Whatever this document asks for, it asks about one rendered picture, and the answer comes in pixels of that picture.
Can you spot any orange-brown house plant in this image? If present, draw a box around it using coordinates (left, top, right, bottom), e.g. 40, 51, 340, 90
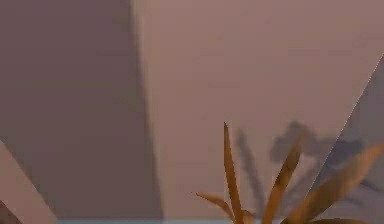
194, 121, 384, 224

